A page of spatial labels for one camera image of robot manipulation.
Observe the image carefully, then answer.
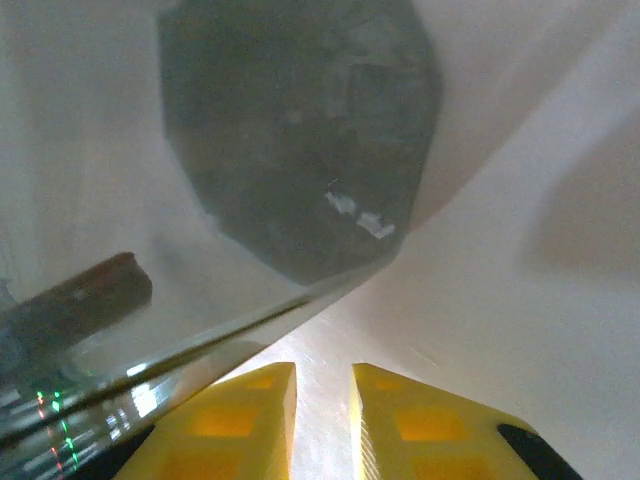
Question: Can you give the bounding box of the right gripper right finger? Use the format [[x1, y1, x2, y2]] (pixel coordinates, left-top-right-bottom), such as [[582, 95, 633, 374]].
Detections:
[[348, 362, 585, 480]]

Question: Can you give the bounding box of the clear glass dripper brown handle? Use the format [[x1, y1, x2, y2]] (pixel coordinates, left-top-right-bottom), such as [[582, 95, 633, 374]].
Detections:
[[0, 0, 451, 480]]

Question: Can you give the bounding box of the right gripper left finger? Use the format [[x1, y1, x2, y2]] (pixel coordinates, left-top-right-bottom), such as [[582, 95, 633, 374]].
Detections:
[[113, 362, 300, 480]]

